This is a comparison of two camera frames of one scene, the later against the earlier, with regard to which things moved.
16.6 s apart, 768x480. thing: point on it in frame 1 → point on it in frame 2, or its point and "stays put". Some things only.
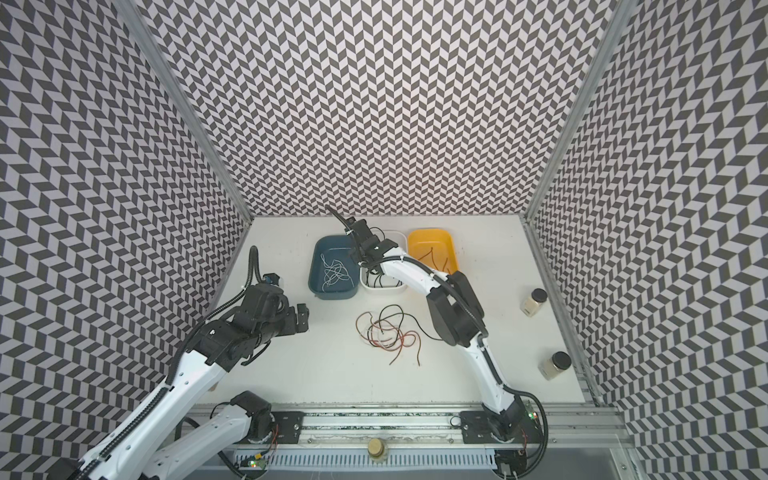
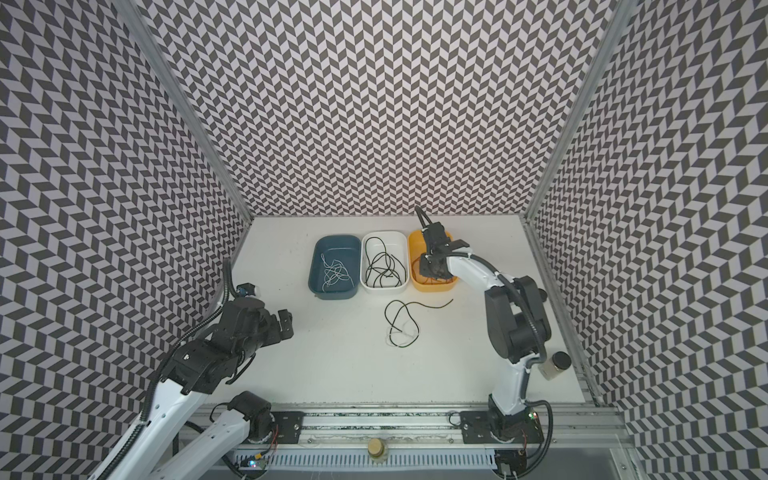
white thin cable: [334, 272] stays put
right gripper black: [357, 234] → [432, 238]
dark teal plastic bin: [334, 269] stays put
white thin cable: [334, 273] stays put
